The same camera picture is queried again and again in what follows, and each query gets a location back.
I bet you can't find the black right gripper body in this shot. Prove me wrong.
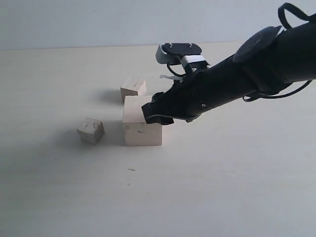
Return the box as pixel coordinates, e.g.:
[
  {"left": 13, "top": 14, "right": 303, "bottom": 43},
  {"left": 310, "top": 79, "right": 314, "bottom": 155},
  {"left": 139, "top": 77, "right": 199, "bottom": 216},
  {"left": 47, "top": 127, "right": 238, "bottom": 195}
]
[{"left": 157, "top": 69, "right": 237, "bottom": 122}]

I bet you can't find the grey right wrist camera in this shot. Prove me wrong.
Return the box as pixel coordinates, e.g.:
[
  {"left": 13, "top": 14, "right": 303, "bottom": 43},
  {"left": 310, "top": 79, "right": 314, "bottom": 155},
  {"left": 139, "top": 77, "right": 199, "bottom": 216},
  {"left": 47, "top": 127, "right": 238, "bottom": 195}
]
[{"left": 156, "top": 42, "right": 206, "bottom": 68}]

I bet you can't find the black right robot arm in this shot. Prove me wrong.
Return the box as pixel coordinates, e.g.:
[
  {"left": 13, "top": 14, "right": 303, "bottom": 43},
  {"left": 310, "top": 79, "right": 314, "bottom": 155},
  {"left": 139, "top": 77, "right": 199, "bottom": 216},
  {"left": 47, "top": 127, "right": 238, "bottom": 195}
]
[{"left": 142, "top": 22, "right": 316, "bottom": 125}]

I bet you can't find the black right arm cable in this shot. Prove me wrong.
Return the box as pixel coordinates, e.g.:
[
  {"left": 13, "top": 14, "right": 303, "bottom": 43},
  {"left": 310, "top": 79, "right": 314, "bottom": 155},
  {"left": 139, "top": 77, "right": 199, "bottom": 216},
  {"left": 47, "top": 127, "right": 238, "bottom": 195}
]
[{"left": 242, "top": 2, "right": 312, "bottom": 102}]

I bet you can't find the small wooden cube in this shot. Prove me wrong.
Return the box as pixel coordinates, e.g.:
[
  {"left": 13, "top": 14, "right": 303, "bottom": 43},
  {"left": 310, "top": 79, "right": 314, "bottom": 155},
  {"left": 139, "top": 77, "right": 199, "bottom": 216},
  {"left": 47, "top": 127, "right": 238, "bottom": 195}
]
[
  {"left": 120, "top": 77, "right": 147, "bottom": 102},
  {"left": 77, "top": 118, "right": 105, "bottom": 145}
]

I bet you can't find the large wooden cube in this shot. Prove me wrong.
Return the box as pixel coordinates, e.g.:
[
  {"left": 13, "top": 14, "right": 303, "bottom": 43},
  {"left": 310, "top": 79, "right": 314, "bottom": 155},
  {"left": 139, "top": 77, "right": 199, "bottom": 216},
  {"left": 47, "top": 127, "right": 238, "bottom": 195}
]
[{"left": 122, "top": 96, "right": 162, "bottom": 146}]

